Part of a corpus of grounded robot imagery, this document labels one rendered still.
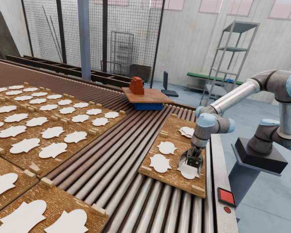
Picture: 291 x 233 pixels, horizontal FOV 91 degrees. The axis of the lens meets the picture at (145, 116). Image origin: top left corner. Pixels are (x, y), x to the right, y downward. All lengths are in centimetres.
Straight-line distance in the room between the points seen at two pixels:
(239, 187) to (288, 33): 758
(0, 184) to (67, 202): 29
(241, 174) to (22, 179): 143
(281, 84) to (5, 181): 132
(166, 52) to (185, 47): 93
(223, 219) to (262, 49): 781
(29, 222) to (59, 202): 10
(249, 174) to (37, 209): 135
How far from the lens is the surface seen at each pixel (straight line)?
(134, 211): 71
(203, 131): 69
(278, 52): 848
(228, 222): 83
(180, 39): 792
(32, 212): 74
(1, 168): 98
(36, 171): 85
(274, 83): 97
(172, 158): 94
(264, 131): 130
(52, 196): 77
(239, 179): 149
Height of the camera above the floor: 153
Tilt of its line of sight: 25 degrees down
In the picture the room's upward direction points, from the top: 8 degrees clockwise
